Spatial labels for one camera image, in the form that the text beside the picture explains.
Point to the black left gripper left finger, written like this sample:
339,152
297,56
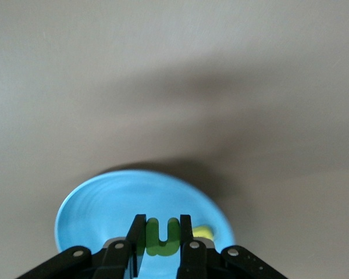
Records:
138,238

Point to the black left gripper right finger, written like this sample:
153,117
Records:
185,232

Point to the small yellow foam letter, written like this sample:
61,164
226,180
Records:
203,232

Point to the green foam letter U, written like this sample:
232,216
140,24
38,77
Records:
163,250

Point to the blue plate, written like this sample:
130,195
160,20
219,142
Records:
104,209

